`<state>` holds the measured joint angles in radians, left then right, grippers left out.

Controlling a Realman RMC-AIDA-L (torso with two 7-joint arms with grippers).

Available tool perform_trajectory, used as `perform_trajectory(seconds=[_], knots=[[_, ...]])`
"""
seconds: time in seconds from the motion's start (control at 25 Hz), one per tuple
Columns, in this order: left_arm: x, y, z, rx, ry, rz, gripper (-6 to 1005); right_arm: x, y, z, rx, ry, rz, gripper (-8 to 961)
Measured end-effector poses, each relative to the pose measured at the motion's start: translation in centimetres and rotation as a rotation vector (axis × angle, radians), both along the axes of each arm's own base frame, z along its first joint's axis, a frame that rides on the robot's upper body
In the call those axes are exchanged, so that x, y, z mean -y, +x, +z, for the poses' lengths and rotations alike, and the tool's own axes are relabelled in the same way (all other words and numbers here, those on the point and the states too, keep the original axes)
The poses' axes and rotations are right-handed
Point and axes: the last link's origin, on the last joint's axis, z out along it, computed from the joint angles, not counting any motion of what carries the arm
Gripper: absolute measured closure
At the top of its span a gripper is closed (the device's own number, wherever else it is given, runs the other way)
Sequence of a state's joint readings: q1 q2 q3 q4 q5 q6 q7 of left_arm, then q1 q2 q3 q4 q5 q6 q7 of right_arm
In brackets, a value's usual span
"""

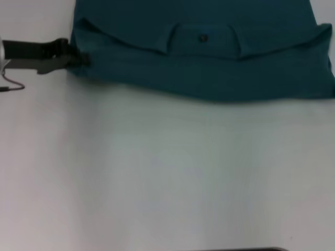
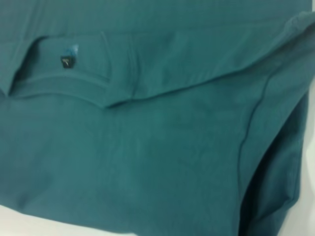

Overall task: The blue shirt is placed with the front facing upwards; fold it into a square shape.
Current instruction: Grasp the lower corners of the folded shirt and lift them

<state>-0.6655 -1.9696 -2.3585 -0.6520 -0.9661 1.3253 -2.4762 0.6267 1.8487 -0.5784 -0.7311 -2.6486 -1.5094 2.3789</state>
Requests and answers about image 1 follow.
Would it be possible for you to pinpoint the dark curved robot chest edge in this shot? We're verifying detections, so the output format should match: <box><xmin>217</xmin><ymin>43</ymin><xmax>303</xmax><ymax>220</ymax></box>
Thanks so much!
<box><xmin>230</xmin><ymin>247</ymin><xmax>286</xmax><ymax>251</ymax></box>

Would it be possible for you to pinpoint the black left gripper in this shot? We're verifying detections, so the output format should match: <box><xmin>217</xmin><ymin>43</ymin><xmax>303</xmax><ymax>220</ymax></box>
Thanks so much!
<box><xmin>2</xmin><ymin>38</ymin><xmax>92</xmax><ymax>76</ymax></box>

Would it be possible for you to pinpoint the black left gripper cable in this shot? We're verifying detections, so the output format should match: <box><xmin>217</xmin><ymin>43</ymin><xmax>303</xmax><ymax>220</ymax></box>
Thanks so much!
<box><xmin>0</xmin><ymin>69</ymin><xmax>26</xmax><ymax>93</ymax></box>

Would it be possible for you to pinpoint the teal t-shirt with beige print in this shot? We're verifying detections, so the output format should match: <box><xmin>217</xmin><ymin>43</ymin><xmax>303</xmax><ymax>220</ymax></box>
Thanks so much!
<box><xmin>66</xmin><ymin>0</ymin><xmax>335</xmax><ymax>105</ymax></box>

